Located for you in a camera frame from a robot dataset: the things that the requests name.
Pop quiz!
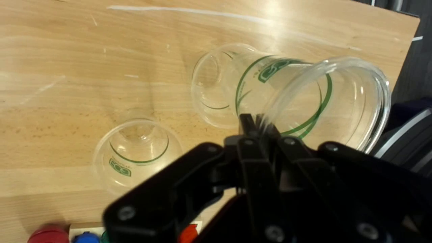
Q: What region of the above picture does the clear plastic cup green print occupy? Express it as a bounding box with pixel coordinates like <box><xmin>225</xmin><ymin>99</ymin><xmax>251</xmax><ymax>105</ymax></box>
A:
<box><xmin>190</xmin><ymin>42</ymin><xmax>271</xmax><ymax>132</ymax></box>
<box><xmin>233</xmin><ymin>53</ymin><xmax>393</xmax><ymax>155</ymax></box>
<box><xmin>92</xmin><ymin>115</ymin><xmax>182</xmax><ymax>196</ymax></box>

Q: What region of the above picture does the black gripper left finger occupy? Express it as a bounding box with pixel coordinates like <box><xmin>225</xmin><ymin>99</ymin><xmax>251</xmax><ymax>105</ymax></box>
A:
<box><xmin>101</xmin><ymin>112</ymin><xmax>295</xmax><ymax>243</ymax></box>

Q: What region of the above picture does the blue toy peg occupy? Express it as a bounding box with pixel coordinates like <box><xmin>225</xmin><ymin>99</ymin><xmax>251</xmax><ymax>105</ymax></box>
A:
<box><xmin>73</xmin><ymin>231</ymin><xmax>101</xmax><ymax>243</ymax></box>

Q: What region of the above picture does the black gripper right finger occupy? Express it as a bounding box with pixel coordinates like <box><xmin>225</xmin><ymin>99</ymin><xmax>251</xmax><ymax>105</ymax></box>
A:
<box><xmin>255</xmin><ymin>115</ymin><xmax>432</xmax><ymax>243</ymax></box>

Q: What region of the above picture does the red toy with green stalks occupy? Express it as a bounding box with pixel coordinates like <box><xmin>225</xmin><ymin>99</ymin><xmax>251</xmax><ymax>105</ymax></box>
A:
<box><xmin>25</xmin><ymin>224</ymin><xmax>70</xmax><ymax>243</ymax></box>

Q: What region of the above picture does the red-orange toy peg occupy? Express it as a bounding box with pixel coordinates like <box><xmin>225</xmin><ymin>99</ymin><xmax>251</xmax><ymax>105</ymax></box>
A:
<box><xmin>178</xmin><ymin>221</ymin><xmax>200</xmax><ymax>243</ymax></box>

